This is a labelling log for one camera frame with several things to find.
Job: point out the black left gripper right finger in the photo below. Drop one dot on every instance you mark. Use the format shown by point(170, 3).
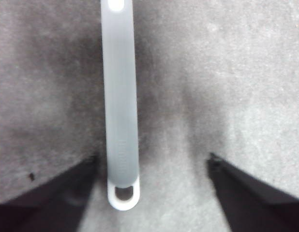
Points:
point(256, 207)

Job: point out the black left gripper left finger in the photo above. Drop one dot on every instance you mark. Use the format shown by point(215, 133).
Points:
point(43, 207)

